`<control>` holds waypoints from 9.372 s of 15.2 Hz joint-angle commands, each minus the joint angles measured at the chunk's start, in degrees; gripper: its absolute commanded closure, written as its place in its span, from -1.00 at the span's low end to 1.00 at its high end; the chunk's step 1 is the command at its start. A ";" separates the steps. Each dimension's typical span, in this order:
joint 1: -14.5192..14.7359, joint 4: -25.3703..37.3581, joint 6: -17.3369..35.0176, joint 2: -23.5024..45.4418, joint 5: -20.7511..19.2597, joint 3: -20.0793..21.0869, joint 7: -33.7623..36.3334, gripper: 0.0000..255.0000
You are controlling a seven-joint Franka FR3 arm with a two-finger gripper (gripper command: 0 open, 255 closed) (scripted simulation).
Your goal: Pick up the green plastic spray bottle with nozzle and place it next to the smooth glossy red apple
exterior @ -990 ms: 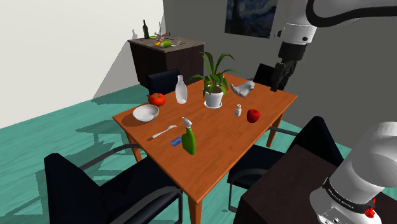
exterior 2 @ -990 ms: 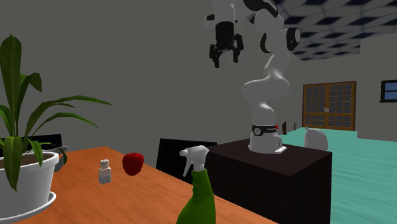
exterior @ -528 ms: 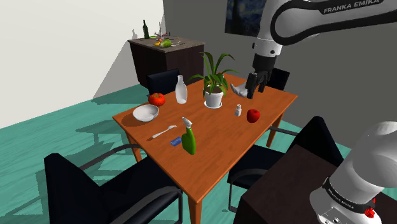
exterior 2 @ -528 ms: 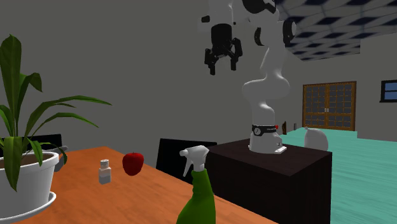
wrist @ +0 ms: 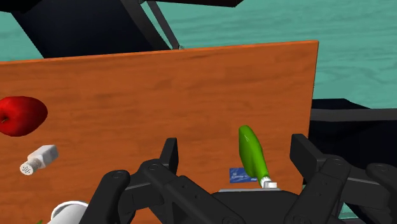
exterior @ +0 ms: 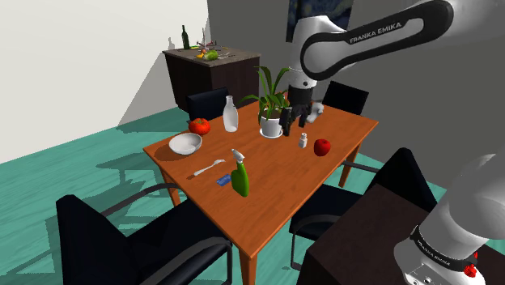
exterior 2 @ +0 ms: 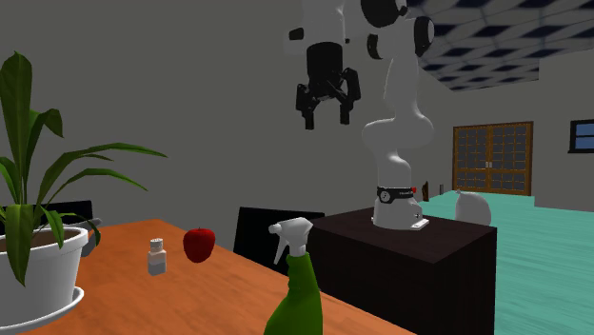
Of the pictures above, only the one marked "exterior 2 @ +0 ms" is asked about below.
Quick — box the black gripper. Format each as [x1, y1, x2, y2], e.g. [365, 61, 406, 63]
[295, 41, 363, 131]

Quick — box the black chair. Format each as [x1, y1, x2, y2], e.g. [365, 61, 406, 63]
[232, 206, 327, 278]
[0, 199, 94, 236]

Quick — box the wooden double door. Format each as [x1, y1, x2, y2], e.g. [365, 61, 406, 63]
[451, 121, 534, 197]

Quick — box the white rounded object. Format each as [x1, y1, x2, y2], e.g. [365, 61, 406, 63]
[454, 189, 492, 227]

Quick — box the dark robot stand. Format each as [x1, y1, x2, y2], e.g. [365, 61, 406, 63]
[306, 207, 499, 335]

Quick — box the red apple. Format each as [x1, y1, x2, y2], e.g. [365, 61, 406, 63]
[182, 227, 217, 265]

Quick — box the green spray bottle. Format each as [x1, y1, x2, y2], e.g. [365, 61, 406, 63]
[262, 216, 325, 335]

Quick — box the small white shaker bottle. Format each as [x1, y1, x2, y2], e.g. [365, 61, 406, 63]
[147, 237, 168, 278]

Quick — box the orange wooden table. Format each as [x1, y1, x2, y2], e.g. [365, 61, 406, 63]
[13, 218, 417, 335]

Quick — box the dark framed window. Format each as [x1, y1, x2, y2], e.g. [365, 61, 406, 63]
[567, 119, 594, 155]

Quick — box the grey rounded object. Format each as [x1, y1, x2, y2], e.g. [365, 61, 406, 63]
[69, 217, 103, 259]

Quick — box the green plant in white pot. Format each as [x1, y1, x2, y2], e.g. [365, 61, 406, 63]
[0, 50, 168, 334]

